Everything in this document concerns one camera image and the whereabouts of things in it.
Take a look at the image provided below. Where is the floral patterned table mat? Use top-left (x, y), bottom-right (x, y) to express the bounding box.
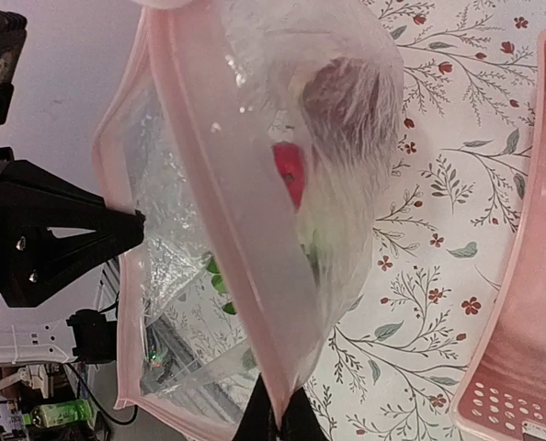
top-left (306, 1), bottom-right (546, 440)

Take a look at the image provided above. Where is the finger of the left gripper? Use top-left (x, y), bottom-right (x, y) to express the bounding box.
top-left (0, 147), bottom-right (145, 308)

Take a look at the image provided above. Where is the pink perforated plastic basket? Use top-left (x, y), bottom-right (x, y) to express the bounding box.
top-left (451, 29), bottom-right (546, 440)

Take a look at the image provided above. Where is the clear zip top bag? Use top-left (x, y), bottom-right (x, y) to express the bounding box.
top-left (92, 1), bottom-right (404, 440)

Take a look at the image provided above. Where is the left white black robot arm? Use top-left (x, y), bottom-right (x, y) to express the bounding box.
top-left (0, 147), bottom-right (145, 365)

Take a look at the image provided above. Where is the green drink bottle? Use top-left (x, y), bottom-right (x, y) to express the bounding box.
top-left (22, 399), bottom-right (93, 428)

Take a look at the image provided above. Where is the white radish toy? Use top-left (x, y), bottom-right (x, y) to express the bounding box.
top-left (208, 183), bottom-right (380, 313)

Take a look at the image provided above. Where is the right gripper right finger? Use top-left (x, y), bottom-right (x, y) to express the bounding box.
top-left (279, 389), bottom-right (328, 441)

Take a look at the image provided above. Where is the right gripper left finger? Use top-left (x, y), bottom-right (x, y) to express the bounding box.
top-left (243, 376), bottom-right (281, 441)

